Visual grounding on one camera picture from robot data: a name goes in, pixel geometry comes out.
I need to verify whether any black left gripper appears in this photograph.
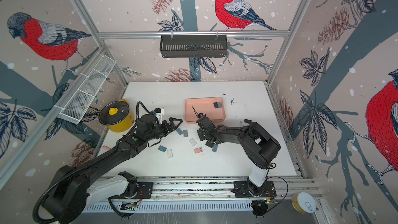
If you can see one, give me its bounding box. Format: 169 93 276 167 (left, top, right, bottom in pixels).
145 117 183 142

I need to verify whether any pink plastic storage tray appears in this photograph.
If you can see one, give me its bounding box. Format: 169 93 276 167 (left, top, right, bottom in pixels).
184 97 226 123

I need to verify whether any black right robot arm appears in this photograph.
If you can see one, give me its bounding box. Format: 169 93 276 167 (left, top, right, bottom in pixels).
196 113 281 197

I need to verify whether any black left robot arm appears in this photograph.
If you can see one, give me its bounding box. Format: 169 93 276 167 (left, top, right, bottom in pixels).
32 114 183 224

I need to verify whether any white eraser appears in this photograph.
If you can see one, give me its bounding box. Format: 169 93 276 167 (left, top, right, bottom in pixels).
189 139 197 146
167 149 173 159

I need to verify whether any yellow electric cooking pot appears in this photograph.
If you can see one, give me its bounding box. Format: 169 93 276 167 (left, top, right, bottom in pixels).
98 100 135 133

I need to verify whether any yellow tape roll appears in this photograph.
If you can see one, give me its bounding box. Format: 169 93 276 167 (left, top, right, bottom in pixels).
291 192 317 214

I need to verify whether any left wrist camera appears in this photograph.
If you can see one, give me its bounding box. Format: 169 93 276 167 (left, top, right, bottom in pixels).
151 108 165 123

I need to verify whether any black hanging wire basket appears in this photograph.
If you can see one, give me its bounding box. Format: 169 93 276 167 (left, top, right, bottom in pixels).
160 34 228 58

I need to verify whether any white wire mesh shelf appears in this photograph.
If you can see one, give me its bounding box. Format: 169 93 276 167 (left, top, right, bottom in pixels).
58 53 116 124

